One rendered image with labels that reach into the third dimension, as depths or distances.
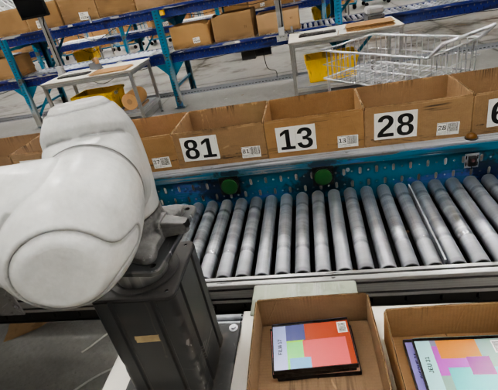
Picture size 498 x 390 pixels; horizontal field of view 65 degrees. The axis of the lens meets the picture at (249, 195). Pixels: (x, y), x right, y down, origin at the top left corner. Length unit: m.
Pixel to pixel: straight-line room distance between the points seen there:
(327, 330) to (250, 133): 0.89
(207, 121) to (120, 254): 1.50
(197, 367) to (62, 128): 0.56
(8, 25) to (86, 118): 6.85
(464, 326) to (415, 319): 0.11
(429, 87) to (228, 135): 0.90
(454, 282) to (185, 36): 5.30
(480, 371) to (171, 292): 0.65
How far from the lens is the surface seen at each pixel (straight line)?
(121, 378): 1.14
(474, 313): 1.06
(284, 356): 0.99
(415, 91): 1.93
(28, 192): 0.51
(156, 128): 2.04
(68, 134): 0.66
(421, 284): 1.27
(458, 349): 1.03
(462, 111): 1.70
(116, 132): 0.67
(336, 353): 0.98
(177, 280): 0.81
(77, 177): 0.52
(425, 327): 1.06
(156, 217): 0.75
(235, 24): 5.87
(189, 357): 0.90
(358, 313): 1.08
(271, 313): 1.07
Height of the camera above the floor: 1.57
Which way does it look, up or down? 29 degrees down
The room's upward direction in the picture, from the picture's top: 12 degrees counter-clockwise
